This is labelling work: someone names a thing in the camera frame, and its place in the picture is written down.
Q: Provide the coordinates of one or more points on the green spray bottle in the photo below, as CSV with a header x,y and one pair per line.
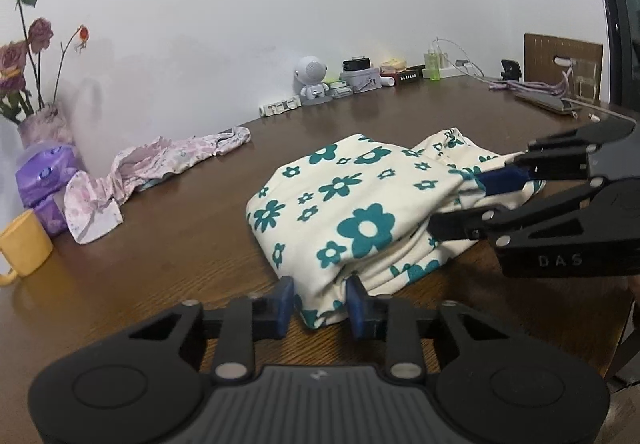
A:
x,y
432,66

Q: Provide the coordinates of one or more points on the clear acrylic stand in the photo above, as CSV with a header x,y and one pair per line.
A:
x,y
585,79

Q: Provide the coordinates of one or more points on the dark brown box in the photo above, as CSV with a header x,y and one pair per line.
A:
x,y
410,75

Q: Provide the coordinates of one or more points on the pink floral garment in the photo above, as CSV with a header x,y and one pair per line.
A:
x,y
150,164

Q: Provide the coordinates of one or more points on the cream green floral garment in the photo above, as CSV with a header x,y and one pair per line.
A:
x,y
360,204

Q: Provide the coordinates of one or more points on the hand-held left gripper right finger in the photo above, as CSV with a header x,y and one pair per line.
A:
x,y
354,309

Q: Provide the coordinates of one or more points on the white astronaut speaker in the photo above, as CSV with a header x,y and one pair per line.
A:
x,y
311,74

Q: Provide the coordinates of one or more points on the yellow mug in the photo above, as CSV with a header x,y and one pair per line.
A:
x,y
25,244

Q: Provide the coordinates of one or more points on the dark flat phone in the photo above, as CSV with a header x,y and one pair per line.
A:
x,y
547,103

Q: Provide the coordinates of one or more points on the cardboard box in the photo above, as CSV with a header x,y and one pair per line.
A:
x,y
542,59

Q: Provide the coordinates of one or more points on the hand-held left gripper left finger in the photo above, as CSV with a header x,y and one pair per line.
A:
x,y
286,306

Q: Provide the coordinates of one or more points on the grey tin box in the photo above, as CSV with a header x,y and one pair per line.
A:
x,y
361,80

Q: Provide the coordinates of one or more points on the dried rose bouquet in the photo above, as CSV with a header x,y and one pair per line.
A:
x,y
17,59

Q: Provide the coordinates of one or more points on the black charger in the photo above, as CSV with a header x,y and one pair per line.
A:
x,y
357,64

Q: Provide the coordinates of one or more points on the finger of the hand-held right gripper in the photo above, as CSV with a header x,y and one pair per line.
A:
x,y
455,226
505,180

